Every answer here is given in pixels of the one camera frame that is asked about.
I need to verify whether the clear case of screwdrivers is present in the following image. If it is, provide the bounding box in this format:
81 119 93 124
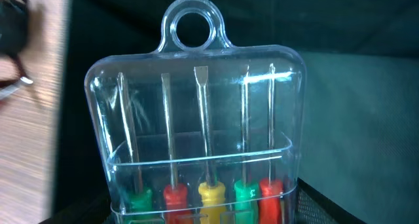
84 0 306 223

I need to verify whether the dark green lidded box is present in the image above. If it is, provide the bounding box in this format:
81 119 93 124
52 0 419 224

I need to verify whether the black red handled screwdriver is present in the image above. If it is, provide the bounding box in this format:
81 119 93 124
1 56 33 101

